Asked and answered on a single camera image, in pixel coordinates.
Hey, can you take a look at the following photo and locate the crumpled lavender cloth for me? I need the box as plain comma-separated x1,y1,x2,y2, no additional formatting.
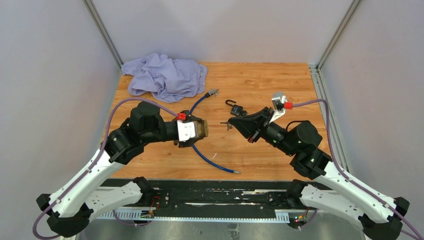
121,53,208,103

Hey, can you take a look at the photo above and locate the brass padlock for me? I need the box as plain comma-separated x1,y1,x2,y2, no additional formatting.
193,120,209,139

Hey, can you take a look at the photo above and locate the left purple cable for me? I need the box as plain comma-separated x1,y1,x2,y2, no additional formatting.
32,97,180,240

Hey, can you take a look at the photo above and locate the purple cable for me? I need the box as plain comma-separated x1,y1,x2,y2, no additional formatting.
291,98,424,240
32,97,180,240

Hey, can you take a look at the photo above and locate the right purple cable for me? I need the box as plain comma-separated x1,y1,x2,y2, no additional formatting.
291,98,424,240

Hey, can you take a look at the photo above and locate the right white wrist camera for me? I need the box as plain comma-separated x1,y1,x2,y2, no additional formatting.
270,91,293,123

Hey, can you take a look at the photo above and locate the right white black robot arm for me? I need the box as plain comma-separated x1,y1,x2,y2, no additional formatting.
228,107,410,240

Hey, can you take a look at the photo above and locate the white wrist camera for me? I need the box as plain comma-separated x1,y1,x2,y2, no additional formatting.
176,112,195,142
270,91,293,123

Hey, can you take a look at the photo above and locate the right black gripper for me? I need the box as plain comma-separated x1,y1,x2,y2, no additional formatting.
228,106,296,157

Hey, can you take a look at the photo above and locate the small black padlock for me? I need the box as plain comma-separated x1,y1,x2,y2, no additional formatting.
225,99,247,117

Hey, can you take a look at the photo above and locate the blue cable lock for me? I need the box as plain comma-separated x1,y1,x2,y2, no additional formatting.
189,89,241,174

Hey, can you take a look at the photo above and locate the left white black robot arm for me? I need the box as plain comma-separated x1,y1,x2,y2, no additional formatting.
36,98,209,238

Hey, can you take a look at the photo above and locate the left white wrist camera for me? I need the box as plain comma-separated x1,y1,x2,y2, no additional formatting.
176,112,195,142

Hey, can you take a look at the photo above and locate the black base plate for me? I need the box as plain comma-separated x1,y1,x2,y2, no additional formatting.
105,178,332,221

